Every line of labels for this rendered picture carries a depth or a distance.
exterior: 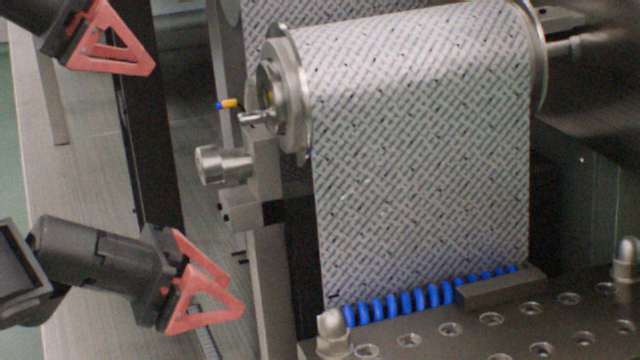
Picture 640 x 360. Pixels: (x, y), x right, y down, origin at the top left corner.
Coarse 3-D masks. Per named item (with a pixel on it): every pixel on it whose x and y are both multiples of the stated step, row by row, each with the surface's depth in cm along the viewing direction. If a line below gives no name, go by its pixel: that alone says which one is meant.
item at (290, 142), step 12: (516, 12) 97; (528, 36) 96; (264, 48) 95; (276, 48) 91; (528, 48) 96; (276, 60) 91; (288, 60) 90; (288, 72) 89; (288, 84) 89; (288, 96) 90; (288, 108) 91; (300, 108) 90; (288, 120) 92; (300, 120) 90; (288, 132) 92; (300, 132) 91; (288, 144) 93; (300, 144) 92
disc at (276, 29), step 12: (276, 24) 92; (276, 36) 93; (288, 36) 90; (288, 48) 90; (300, 60) 88; (300, 72) 88; (300, 84) 88; (300, 96) 89; (312, 132) 89; (312, 144) 90; (288, 156) 98; (300, 156) 94
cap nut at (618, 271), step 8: (624, 240) 99; (632, 240) 98; (616, 248) 99; (624, 248) 98; (632, 248) 98; (616, 256) 99; (624, 256) 98; (632, 256) 98; (616, 264) 99; (624, 264) 99; (632, 264) 98; (616, 272) 100; (624, 272) 99; (632, 272) 99; (616, 280) 100; (624, 280) 99; (632, 280) 99
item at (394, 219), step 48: (432, 144) 95; (480, 144) 97; (528, 144) 99; (336, 192) 93; (384, 192) 95; (432, 192) 97; (480, 192) 99; (528, 192) 101; (336, 240) 95; (384, 240) 97; (432, 240) 99; (480, 240) 101; (336, 288) 98; (384, 288) 99
